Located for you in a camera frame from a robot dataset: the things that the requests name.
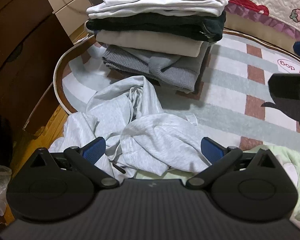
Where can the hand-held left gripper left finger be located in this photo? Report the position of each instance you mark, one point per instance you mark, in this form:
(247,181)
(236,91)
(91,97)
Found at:
(95,150)

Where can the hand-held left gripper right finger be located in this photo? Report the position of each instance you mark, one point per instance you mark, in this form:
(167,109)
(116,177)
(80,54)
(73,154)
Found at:
(211,150)

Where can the light grey printed shirt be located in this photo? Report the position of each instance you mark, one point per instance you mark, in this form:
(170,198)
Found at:
(150,140)

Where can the quilted bear pattern blanket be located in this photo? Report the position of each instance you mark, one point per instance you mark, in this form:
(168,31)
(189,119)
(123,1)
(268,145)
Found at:
(277,38)

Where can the checked mat with brown border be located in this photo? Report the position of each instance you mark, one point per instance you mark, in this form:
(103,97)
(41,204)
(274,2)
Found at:
(240,85)

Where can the grey knit sweater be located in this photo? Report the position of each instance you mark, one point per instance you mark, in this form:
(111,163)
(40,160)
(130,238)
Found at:
(175,75)

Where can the light green cloth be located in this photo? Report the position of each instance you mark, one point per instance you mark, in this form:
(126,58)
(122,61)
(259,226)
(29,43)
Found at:
(297,170)

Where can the clear plastic bag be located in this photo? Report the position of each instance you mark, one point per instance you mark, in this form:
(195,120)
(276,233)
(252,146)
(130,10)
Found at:
(0,187)

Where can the beige folded garment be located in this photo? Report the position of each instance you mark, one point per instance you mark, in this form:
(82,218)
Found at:
(145,41)

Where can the dark wooden cabinet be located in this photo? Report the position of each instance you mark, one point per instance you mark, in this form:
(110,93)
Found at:
(20,55)

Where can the white drawer cabinet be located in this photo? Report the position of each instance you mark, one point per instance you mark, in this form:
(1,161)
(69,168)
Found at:
(65,7)

